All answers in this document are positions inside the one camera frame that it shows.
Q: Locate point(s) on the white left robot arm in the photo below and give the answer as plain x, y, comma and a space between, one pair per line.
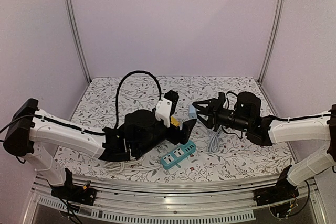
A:
31, 127

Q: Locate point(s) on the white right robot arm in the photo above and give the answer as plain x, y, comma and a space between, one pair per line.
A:
270, 130

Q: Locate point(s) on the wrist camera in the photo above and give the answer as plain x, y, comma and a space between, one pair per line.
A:
165, 107
223, 100

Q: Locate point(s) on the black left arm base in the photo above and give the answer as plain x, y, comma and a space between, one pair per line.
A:
84, 194

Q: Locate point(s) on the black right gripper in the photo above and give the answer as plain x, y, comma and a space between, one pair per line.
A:
215, 109

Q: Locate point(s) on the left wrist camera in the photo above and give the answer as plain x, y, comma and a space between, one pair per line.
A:
165, 107

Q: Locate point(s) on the right aluminium frame post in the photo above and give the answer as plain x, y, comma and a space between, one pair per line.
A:
271, 41

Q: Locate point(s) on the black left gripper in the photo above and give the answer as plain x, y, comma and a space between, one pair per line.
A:
185, 132

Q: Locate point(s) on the floral patterned table mat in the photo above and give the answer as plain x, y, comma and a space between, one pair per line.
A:
108, 99

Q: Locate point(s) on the yellow cube plug adapter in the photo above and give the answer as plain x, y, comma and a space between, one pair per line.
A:
175, 123

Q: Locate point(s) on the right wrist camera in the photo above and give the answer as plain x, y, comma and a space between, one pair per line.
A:
223, 100

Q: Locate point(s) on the teal white power strip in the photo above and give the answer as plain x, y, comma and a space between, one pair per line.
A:
173, 158

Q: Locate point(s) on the aluminium front rail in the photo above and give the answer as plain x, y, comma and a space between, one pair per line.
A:
227, 201

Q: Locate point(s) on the blue cube plug adapter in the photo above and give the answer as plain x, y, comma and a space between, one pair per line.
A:
192, 112

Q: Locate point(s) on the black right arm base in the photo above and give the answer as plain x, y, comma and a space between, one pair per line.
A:
281, 191

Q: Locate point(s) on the aluminium frame post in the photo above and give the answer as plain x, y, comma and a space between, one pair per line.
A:
271, 41
77, 41

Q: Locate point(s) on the left aluminium frame post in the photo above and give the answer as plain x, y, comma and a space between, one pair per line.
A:
77, 41

